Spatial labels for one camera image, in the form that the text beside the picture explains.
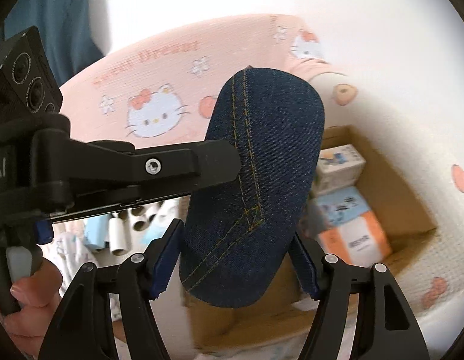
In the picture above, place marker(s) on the pale blue packet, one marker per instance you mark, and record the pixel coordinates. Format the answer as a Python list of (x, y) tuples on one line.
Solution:
[(95, 232)]

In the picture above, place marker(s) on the pink cartoon cat mat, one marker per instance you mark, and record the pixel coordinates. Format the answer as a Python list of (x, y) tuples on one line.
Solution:
[(160, 71)]

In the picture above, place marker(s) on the brown cardboard box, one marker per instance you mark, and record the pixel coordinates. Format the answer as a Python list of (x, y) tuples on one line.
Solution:
[(397, 210)]

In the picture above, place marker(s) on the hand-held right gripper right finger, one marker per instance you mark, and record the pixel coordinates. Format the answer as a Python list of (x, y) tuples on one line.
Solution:
[(305, 266)]

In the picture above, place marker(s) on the dark teal curtain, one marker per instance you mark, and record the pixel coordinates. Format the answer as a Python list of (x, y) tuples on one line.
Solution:
[(59, 15)]

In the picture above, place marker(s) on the orange white box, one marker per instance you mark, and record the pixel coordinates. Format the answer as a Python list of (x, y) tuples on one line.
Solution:
[(355, 240)]

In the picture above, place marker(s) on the cluster of white paper tubes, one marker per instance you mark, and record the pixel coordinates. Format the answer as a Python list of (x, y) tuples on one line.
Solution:
[(117, 236)]

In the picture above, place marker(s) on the white box blue print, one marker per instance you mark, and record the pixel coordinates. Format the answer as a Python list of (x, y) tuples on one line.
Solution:
[(340, 168)]

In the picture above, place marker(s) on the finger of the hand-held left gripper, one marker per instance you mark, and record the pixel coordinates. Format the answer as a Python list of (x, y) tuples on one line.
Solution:
[(172, 168)]

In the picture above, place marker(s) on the light blue box black calligraphy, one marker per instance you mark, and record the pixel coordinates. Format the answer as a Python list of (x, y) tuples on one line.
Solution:
[(340, 206)]

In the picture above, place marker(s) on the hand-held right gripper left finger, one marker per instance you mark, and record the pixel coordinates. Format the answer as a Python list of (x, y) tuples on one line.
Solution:
[(166, 266)]

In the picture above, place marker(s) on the dark blue denim case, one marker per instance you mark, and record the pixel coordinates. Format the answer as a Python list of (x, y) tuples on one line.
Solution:
[(262, 157)]

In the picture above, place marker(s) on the person's left hand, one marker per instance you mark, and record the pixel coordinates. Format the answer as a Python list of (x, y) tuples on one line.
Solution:
[(33, 307)]

